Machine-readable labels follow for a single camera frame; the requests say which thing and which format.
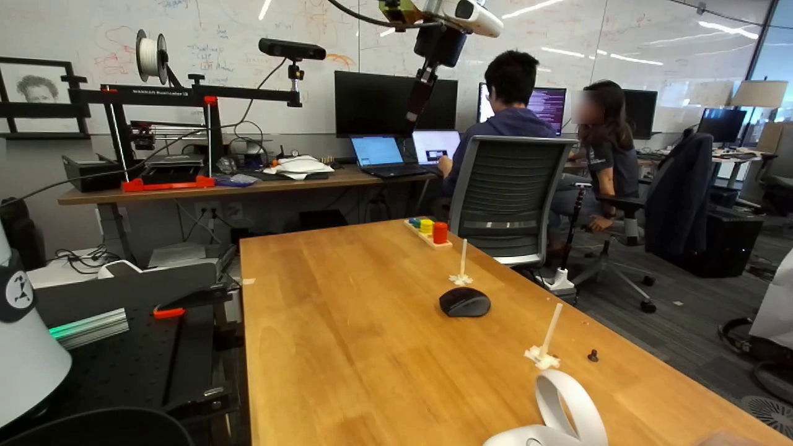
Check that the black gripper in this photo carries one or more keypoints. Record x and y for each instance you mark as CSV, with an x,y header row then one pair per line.
x,y
440,44

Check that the black computer mouse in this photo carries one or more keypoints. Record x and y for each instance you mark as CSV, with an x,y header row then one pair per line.
x,y
465,302

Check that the open laptop white screen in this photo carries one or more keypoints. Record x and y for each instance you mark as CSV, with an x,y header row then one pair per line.
x,y
437,143

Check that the large black monitor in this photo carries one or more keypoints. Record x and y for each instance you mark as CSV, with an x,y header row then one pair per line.
x,y
372,102

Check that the open laptop blue screen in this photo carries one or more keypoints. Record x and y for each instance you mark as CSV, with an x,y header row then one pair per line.
x,y
377,152

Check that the seated person in purple shirt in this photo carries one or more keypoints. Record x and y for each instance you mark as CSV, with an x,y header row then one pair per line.
x,y
511,78

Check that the monitor with purple screen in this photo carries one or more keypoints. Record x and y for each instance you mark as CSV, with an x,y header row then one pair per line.
x,y
547,104

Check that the coloured block toy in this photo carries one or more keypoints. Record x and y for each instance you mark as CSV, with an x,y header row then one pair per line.
x,y
429,230

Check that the grey mesh office chair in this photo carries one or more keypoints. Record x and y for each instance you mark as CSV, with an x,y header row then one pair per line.
x,y
510,198

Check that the stack of white papers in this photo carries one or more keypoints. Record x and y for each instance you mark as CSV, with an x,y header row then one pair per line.
x,y
298,166

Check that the white stick stand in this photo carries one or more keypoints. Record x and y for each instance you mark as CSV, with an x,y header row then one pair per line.
x,y
542,356
461,277

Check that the seated person with long hair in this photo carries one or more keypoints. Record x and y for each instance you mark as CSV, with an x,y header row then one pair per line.
x,y
609,125

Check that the long wooden desk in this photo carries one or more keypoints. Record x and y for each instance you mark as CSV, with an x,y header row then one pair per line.
x,y
248,187

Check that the black desktop monitor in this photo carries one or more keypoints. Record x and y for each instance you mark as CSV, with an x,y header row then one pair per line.
x,y
640,112
722,125

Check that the white filament spool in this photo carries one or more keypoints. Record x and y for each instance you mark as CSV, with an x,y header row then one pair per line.
x,y
153,55

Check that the black chair with jacket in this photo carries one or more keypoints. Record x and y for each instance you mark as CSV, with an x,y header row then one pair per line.
x,y
677,198

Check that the black computer tower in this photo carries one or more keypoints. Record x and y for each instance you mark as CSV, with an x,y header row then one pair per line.
x,y
726,241

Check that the beige lampshade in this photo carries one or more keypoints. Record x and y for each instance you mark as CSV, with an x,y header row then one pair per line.
x,y
759,91

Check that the white VR controller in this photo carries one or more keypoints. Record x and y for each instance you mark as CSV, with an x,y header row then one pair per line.
x,y
570,411

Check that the black framed picture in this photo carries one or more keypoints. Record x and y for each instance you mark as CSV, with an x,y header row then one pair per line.
x,y
38,86

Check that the pale green bar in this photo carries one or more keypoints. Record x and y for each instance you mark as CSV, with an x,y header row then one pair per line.
x,y
88,327

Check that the white cone-shaped housing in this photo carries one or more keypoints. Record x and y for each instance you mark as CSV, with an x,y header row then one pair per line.
x,y
26,354

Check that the black camera on boom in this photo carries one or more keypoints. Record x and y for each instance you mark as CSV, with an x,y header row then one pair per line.
x,y
292,49

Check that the black and orange printer frame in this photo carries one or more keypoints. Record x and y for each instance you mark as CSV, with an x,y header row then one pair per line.
x,y
207,95

